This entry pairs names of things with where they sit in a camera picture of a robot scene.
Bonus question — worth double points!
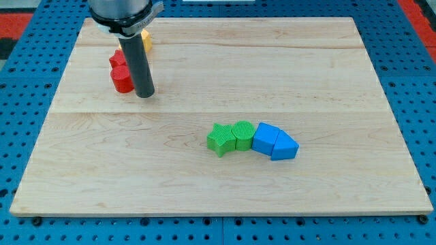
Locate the yellow hexagon block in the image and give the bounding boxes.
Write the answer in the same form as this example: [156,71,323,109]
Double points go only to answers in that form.
[118,29,153,54]

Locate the blue triangle block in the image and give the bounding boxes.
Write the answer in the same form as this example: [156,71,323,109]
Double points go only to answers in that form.
[270,131,300,161]

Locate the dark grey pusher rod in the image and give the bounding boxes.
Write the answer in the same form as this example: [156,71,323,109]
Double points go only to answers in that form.
[119,34,155,98]

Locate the red cylinder block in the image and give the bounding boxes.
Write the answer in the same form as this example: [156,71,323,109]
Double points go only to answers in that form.
[110,65,134,93]

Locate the green star block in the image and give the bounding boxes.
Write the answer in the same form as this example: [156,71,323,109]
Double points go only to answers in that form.
[206,123,236,157]

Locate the red star block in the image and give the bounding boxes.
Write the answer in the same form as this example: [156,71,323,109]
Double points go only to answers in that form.
[109,49,127,68]

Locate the blue cube block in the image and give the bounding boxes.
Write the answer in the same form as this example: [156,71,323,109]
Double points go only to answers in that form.
[251,122,280,156]

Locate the wooden board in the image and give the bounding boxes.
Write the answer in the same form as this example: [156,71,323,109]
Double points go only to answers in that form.
[10,17,433,218]

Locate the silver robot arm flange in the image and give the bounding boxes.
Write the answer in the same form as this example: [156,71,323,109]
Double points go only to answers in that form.
[88,0,164,39]

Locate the green cylinder block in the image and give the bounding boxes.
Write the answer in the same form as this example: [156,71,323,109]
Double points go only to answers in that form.
[232,120,255,151]

